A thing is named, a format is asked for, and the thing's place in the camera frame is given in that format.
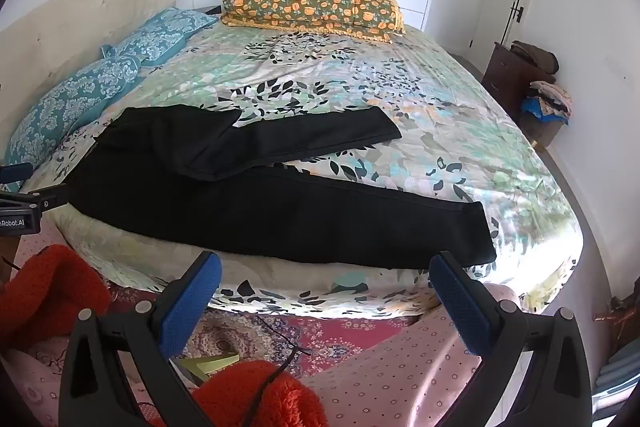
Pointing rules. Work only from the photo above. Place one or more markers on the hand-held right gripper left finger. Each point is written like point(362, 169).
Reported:
point(192, 304)

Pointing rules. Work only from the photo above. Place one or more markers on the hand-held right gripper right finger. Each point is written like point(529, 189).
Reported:
point(460, 307)

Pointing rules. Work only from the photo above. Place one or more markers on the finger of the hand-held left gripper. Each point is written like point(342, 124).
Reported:
point(47, 198)
point(15, 173)

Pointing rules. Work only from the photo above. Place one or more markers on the black pants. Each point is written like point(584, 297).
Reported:
point(250, 207)

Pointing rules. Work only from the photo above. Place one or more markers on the yellow green paper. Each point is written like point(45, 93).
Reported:
point(215, 363)

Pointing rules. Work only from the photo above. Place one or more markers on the teal damask pillow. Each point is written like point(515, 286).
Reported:
point(160, 34)
point(70, 107)

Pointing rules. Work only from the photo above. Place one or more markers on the pink dotted cloth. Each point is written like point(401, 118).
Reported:
point(400, 382)

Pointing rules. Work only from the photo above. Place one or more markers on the red patterned rug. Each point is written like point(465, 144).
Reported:
point(340, 337)

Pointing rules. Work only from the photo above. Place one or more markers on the red fleece garment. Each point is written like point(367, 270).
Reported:
point(280, 402)

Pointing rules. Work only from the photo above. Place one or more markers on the cream padded headboard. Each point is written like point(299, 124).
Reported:
point(75, 17)

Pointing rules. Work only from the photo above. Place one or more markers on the cardboard box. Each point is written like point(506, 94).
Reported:
point(542, 132)

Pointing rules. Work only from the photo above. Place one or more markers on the pile of clothes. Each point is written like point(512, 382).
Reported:
point(550, 99)

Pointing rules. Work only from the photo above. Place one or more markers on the leaf-patterned bed cover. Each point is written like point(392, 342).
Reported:
point(400, 82)

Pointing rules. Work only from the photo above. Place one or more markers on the dark wooden nightstand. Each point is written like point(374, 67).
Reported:
point(505, 77)

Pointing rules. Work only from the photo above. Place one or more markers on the brown bag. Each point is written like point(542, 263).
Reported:
point(537, 57)

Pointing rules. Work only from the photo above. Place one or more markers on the orange green floral pillow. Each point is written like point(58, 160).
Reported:
point(310, 4)

